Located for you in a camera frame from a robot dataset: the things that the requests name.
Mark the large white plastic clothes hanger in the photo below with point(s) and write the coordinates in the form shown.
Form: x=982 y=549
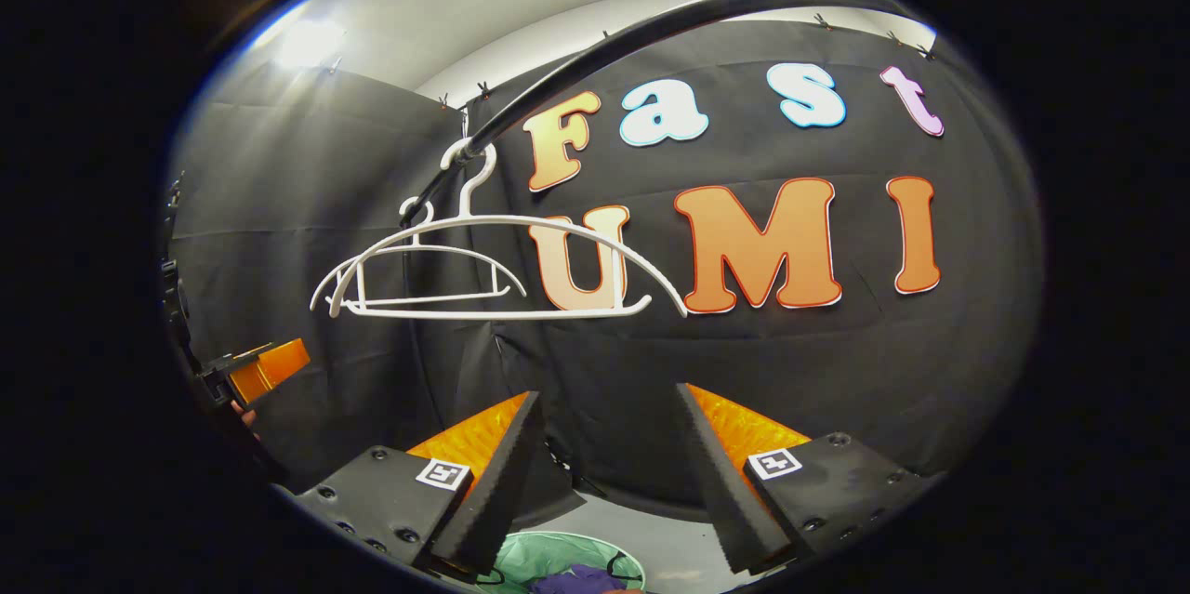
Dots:
x=483 y=313

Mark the green mesh laundry hamper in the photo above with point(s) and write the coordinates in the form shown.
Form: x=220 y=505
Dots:
x=530 y=557

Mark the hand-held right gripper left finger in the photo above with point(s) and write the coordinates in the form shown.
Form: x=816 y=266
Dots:
x=502 y=473

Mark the ceiling light panel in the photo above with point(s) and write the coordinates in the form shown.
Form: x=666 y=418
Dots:
x=309 y=43

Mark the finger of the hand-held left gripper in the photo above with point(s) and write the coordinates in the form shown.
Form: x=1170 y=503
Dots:
x=274 y=366

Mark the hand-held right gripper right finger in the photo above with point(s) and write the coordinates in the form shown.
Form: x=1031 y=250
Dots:
x=720 y=482

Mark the black metal clothes rack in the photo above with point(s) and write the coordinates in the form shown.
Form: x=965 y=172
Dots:
x=651 y=22

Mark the small white plastic clothes hanger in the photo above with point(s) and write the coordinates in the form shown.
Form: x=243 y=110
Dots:
x=437 y=298

